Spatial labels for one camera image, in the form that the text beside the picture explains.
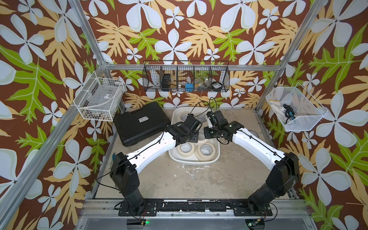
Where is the masking tape roll one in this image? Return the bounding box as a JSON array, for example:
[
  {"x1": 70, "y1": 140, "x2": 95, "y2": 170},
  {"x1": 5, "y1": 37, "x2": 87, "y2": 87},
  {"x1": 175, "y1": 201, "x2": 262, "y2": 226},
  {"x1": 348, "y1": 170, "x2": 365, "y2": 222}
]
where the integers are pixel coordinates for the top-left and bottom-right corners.
[{"x1": 177, "y1": 142, "x2": 195, "y2": 158}]

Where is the white plastic storage box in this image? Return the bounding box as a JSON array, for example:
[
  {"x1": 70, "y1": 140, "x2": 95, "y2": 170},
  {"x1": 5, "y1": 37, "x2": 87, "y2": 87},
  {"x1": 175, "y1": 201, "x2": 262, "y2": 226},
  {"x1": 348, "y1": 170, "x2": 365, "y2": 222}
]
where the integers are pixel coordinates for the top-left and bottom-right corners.
[{"x1": 169, "y1": 107, "x2": 220, "y2": 165}]

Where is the masking tape roll two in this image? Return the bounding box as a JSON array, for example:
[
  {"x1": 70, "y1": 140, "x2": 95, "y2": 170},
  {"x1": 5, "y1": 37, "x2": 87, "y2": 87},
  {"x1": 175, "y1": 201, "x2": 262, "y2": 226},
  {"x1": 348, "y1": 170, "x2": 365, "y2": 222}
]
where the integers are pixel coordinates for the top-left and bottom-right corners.
[{"x1": 196, "y1": 143, "x2": 216, "y2": 162}]

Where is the masking tape roll four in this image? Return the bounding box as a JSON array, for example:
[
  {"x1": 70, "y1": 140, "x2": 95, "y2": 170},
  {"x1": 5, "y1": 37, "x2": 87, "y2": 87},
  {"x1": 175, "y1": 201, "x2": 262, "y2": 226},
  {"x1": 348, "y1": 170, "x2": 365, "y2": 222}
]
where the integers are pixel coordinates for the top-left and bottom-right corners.
[{"x1": 198, "y1": 128, "x2": 207, "y2": 143}]

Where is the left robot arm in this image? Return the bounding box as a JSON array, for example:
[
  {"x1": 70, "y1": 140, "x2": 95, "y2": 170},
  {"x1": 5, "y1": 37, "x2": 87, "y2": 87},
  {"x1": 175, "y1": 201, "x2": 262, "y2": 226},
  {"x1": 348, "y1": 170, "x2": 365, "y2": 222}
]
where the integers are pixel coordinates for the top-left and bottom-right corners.
[{"x1": 109, "y1": 114, "x2": 202, "y2": 215}]

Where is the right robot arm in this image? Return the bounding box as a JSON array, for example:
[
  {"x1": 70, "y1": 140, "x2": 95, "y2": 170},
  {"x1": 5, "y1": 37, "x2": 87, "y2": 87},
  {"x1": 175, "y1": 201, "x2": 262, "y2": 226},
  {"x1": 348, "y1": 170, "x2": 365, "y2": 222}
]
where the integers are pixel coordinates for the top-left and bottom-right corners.
[{"x1": 204, "y1": 111, "x2": 301, "y2": 215}]

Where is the masking tape roll six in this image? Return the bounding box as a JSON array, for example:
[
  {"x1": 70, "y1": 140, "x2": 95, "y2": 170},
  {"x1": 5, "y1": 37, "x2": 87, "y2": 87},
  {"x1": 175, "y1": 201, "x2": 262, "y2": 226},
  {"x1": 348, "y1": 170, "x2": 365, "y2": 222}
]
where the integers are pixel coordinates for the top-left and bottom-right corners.
[{"x1": 196, "y1": 114, "x2": 207, "y2": 124}]

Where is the masking tape roll five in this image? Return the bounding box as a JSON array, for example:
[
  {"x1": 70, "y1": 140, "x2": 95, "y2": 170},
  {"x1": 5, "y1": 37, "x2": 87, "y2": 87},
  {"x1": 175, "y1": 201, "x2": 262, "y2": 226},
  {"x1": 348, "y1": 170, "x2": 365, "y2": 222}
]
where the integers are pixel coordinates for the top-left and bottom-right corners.
[{"x1": 179, "y1": 112, "x2": 189, "y2": 122}]

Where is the blue box in basket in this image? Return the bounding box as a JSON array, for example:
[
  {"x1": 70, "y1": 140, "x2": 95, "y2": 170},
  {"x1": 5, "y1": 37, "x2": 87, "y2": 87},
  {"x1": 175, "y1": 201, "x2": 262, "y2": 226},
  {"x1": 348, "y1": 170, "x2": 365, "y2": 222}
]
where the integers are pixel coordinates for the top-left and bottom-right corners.
[{"x1": 185, "y1": 83, "x2": 194, "y2": 92}]

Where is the black box in basket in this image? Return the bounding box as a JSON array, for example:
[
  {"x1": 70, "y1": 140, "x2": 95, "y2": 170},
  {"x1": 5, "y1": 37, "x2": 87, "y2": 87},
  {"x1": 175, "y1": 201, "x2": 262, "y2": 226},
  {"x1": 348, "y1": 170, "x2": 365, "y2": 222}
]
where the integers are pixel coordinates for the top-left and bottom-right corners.
[{"x1": 161, "y1": 74, "x2": 171, "y2": 90}]

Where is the black plastic tool case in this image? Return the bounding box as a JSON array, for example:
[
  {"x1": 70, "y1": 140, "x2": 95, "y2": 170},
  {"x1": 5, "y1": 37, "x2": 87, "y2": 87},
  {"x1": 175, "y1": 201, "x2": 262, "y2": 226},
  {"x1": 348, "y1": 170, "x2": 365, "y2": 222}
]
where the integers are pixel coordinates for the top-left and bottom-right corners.
[{"x1": 113, "y1": 102, "x2": 171, "y2": 147}]

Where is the white mesh basket right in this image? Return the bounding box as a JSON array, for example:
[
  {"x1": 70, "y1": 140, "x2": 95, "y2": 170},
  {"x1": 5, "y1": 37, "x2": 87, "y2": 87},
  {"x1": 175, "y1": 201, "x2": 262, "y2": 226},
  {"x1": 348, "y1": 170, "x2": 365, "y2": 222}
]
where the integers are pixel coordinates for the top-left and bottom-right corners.
[{"x1": 266, "y1": 84, "x2": 328, "y2": 132}]

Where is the black wire basket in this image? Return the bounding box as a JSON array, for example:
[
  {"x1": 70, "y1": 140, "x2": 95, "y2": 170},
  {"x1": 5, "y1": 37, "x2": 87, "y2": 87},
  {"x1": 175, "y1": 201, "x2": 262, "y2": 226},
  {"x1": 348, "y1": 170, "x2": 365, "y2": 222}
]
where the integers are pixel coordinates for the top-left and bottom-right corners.
[{"x1": 141, "y1": 60, "x2": 230, "y2": 93}]

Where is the black cable in basket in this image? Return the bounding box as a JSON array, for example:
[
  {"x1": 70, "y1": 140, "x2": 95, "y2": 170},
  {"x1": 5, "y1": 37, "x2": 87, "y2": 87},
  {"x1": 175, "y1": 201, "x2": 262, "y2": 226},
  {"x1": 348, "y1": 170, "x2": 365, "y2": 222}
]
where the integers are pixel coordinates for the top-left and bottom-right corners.
[{"x1": 283, "y1": 104, "x2": 295, "y2": 120}]

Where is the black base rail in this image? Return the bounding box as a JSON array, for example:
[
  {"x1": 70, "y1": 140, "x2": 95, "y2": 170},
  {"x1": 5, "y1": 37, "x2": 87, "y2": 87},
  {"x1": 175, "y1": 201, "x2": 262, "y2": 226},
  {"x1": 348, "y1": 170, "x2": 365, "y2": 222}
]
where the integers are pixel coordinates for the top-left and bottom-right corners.
[{"x1": 114, "y1": 199, "x2": 273, "y2": 218}]

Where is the white wire basket left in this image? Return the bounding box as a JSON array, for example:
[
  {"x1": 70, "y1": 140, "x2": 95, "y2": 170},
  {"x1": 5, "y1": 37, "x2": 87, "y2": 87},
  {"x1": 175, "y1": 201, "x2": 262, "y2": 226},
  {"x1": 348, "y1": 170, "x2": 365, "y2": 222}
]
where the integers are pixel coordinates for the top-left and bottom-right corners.
[{"x1": 76, "y1": 77, "x2": 124, "y2": 122}]

